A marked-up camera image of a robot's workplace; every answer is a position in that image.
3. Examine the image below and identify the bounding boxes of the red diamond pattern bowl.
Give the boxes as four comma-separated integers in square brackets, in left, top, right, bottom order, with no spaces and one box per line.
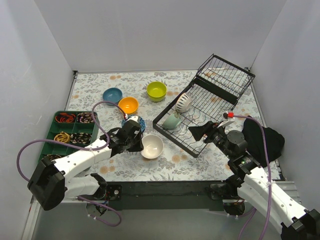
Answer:
[121,116,146,133]

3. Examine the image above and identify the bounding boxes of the beige ceramic bowl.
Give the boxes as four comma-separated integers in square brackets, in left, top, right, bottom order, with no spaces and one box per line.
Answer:
[140,134,164,160]

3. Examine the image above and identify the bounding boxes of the mint green flower bowl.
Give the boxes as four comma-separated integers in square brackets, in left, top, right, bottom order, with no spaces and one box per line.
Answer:
[162,111,182,130]

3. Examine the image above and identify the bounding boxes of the orange plastic bowl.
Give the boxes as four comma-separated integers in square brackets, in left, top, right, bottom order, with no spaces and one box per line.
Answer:
[118,96,139,115]

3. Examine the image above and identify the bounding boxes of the blue striped white bowl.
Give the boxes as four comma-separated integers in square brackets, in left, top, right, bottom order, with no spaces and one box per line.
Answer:
[175,92,192,113]

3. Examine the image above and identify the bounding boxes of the blue ceramic bowl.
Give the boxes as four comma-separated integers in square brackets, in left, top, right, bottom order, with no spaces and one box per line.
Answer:
[102,87,123,106]

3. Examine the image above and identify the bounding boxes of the lime green bowl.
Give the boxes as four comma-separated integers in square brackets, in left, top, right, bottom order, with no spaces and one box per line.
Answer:
[147,94,166,102]
[146,81,167,98]

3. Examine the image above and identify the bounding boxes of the black wire dish rack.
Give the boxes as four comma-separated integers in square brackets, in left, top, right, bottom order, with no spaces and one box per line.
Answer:
[152,54,255,158]

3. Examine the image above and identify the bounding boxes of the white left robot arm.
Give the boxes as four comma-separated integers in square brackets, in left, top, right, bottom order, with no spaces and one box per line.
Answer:
[27,116,144,211]

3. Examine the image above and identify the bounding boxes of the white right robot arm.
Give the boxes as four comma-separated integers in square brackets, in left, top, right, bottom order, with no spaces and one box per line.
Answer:
[188,121,320,240]

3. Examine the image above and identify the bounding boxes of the black cloth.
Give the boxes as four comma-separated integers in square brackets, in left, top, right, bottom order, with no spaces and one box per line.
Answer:
[241,115,286,167]

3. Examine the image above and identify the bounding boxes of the dark patterned rubber bands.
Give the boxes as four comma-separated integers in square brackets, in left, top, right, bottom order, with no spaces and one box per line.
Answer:
[76,112,94,124]

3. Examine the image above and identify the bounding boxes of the green compartment tray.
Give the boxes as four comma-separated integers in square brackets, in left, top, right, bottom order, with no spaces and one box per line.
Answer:
[38,111,99,162]

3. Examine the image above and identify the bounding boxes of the yellow rubber bands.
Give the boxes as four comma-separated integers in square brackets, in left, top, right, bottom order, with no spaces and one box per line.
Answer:
[53,131,71,144]

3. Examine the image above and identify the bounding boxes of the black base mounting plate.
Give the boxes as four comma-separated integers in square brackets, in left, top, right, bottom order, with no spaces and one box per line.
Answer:
[77,181,257,212]

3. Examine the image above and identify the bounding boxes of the orange rubber bands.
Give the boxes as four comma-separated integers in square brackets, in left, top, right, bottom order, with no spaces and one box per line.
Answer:
[54,112,76,123]

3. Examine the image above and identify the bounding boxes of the brown rubber bands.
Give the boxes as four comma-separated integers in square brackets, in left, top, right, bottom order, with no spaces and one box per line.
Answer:
[42,154,62,161]

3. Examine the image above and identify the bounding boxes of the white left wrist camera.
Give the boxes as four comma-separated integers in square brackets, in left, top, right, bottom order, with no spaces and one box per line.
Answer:
[121,114,141,124]

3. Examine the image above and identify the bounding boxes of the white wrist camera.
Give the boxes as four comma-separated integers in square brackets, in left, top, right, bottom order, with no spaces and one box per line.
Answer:
[218,111,235,128]
[121,114,141,124]

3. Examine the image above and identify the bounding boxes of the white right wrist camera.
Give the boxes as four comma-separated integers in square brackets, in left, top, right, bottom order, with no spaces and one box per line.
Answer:
[218,111,235,128]

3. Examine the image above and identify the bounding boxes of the aluminium frame rail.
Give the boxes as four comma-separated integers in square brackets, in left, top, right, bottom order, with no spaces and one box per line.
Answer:
[21,181,313,240]

